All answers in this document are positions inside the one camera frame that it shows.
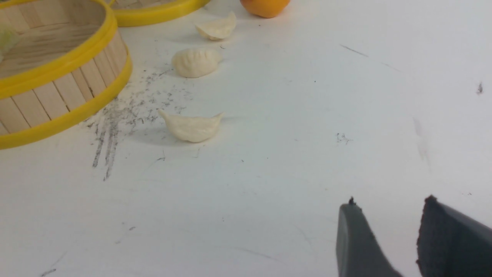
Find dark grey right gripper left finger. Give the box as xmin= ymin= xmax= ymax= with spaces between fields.
xmin=336 ymin=197 xmax=401 ymax=277

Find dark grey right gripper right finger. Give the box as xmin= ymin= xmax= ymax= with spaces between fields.
xmin=416 ymin=195 xmax=492 ymax=277

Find white dumpling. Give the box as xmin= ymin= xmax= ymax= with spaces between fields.
xmin=195 ymin=11 xmax=236 ymax=41
xmin=158 ymin=109 xmax=224 ymax=143

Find white dumpling pleated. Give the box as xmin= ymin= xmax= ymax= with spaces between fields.
xmin=171 ymin=48 xmax=223 ymax=78

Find green dumpling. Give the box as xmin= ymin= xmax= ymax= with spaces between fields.
xmin=0 ymin=23 xmax=20 ymax=62

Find woven bamboo steamer lid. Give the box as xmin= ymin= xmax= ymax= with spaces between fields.
xmin=108 ymin=0 xmax=210 ymax=27

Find bamboo steamer tray yellow rims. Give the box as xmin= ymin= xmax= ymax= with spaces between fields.
xmin=0 ymin=0 xmax=133 ymax=149

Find orange toy pear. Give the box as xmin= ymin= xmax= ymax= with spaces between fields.
xmin=239 ymin=0 xmax=290 ymax=18

